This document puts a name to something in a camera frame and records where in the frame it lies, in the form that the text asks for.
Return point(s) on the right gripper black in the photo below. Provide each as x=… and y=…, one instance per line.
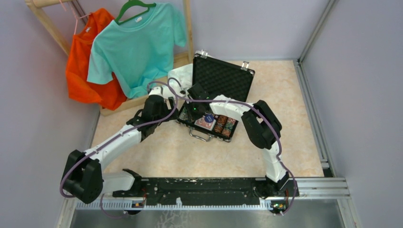
x=192, y=116

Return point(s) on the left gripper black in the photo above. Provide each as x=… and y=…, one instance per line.
x=172, y=106

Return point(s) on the red playing card deck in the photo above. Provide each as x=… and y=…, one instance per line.
x=201, y=123

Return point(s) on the blue small blind button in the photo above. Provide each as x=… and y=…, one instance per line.
x=209, y=118

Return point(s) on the black poker set case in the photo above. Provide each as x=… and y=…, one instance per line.
x=220, y=78

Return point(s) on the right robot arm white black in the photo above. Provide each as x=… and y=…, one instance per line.
x=261, y=125

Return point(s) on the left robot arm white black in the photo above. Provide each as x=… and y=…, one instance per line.
x=84, y=178

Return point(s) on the green white chip row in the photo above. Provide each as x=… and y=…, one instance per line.
x=183, y=116

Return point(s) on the brown chip row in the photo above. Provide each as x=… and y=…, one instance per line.
x=221, y=122

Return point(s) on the white cloth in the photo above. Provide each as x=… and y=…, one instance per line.
x=180, y=78

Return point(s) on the red white chip row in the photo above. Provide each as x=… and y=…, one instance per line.
x=228, y=127

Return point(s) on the teal t-shirt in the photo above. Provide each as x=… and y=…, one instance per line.
x=138, y=51

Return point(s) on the green clothes hanger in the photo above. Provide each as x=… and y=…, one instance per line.
x=132, y=10

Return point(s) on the pink clothes hanger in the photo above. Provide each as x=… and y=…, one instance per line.
x=74, y=11

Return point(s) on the wooden clothes rack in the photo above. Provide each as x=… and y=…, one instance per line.
x=180, y=59

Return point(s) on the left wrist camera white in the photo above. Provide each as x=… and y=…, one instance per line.
x=162, y=91

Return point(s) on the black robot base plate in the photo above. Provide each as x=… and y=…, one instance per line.
x=207, y=191

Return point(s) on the aluminium frame rail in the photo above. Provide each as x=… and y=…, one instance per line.
x=309, y=189

